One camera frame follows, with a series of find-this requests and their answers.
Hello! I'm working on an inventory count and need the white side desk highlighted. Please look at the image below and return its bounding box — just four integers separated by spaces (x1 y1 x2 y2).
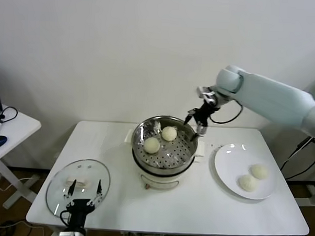
0 104 42 211

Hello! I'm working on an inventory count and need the glass pot lid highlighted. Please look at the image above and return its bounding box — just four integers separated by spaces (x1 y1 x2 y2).
44 157 112 221

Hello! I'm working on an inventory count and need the white electric cooking pot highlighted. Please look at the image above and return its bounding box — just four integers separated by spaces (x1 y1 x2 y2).
122 128 206 193

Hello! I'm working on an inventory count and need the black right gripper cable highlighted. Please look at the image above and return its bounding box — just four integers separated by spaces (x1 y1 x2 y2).
210 98 244 125

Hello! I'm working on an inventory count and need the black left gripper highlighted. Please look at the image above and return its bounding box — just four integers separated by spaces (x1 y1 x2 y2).
62 178 103 228

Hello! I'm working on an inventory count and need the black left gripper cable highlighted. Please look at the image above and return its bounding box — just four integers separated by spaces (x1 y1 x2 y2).
60 209 73 226

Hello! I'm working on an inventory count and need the stainless steel steamer basket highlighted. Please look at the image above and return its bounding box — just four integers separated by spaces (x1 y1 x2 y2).
130 113 200 176

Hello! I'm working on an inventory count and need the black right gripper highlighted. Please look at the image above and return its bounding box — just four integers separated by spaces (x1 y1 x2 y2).
183 100 219 142

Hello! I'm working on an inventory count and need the white round plate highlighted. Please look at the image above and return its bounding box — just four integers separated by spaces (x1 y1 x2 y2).
212 143 279 202

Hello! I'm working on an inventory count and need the white steamed baozi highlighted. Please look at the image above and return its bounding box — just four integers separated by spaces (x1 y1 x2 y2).
238 174 258 192
144 137 161 155
161 125 178 143
250 163 269 180

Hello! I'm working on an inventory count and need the white floor cable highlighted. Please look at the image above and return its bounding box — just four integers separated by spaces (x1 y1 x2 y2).
0 176 40 194

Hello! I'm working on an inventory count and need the black looped desk cable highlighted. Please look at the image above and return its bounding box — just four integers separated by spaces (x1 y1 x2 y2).
0 105 19 125

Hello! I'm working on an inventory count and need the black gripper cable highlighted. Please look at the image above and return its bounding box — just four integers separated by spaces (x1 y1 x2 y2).
60 209 73 226
210 98 244 125

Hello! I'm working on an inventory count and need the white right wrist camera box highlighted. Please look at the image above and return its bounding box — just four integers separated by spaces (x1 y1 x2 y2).
195 85 215 101

